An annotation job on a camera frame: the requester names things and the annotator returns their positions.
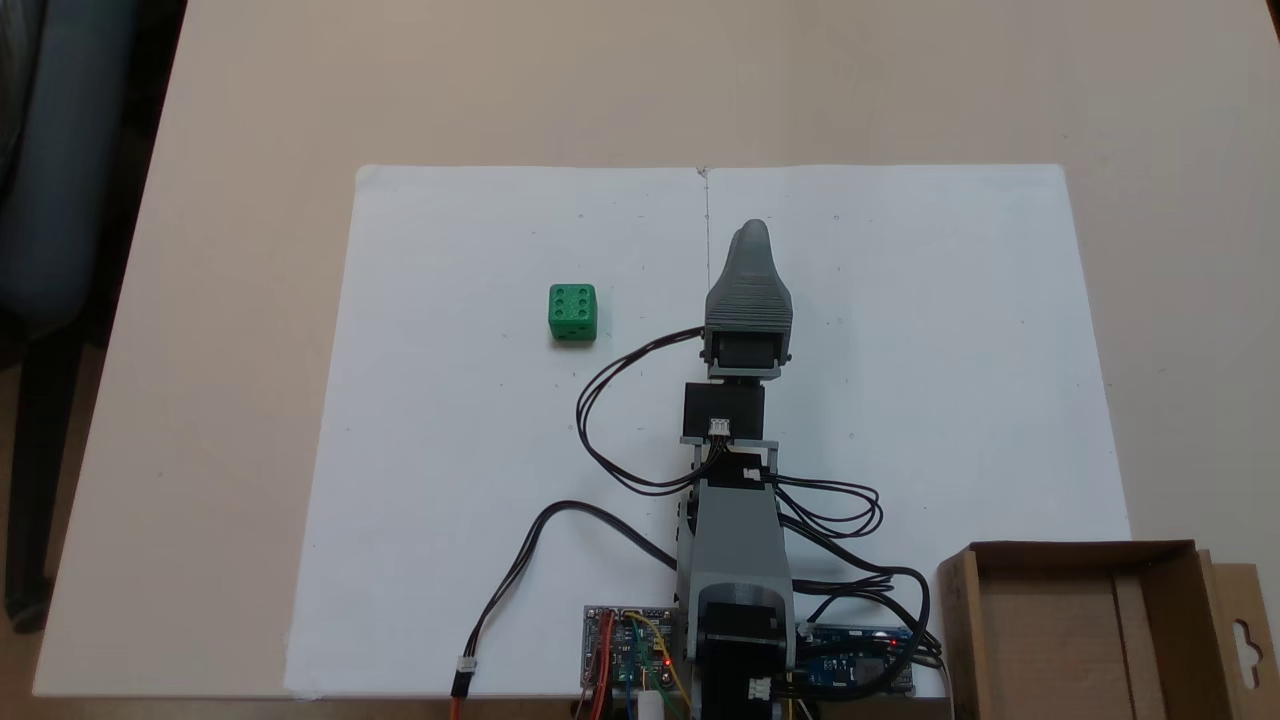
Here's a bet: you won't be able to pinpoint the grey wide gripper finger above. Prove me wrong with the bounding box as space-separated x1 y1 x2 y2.
705 220 794 333

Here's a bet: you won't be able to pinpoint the green dice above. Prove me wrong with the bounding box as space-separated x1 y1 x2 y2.
547 284 599 344

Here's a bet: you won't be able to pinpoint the blue circuit board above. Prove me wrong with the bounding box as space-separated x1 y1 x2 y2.
797 625 916 696

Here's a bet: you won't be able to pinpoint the brown cardboard box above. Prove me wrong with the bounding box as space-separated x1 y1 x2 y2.
937 540 1280 720

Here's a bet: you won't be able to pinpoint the blue office chair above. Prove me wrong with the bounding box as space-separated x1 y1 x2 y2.
0 0 187 633

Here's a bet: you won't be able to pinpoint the black gripper servo cable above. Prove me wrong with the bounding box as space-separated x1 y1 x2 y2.
576 327 723 496

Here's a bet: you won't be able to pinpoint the black wrist servo cable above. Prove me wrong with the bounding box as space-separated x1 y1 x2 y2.
770 476 886 541

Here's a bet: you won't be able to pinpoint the long black cable white connector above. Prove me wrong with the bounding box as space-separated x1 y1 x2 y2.
450 500 683 720

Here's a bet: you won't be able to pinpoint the black elbow servo cable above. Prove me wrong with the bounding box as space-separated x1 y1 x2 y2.
790 520 947 691

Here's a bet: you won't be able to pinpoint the grey circuit board with wires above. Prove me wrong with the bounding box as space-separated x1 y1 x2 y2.
583 605 678 693

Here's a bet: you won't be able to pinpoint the orange wire pair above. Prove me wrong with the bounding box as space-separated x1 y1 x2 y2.
590 620 614 720

